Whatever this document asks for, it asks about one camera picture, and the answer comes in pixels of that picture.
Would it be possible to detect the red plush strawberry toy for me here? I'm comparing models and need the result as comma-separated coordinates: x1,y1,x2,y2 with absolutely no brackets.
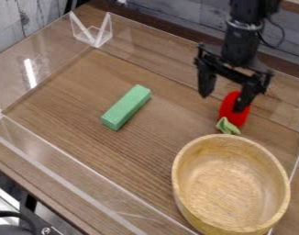
216,91,250,135

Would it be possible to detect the clear acrylic table enclosure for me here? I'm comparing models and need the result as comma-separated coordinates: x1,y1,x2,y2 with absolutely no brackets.
0,11,299,235

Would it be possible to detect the wooden bowl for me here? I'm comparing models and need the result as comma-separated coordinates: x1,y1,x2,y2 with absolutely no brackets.
172,134,291,235

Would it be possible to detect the green rectangular block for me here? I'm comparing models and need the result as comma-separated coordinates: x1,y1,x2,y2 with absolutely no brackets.
100,84,152,130

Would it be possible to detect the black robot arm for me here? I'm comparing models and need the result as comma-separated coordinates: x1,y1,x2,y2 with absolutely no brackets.
195,0,282,113

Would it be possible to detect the black cable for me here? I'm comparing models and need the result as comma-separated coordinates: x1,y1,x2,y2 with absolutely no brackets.
0,207,35,235

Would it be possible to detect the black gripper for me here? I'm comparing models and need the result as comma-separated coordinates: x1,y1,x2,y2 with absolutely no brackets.
193,43,275,113

